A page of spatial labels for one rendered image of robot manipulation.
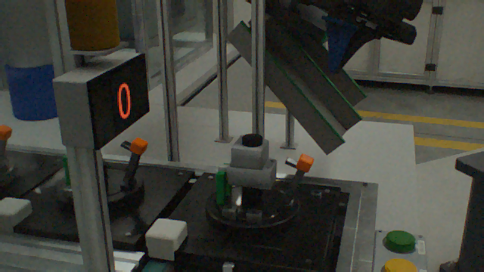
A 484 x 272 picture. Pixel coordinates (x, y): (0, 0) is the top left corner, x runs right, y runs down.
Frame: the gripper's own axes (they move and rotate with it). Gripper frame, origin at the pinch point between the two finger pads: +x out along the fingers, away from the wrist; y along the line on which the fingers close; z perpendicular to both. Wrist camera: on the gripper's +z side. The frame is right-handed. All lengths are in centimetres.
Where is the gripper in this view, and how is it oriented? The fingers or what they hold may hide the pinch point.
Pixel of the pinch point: (342, 50)
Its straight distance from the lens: 76.9
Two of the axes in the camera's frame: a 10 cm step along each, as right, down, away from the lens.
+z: 4.0, 3.4, -8.5
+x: -3.4, 9.2, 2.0
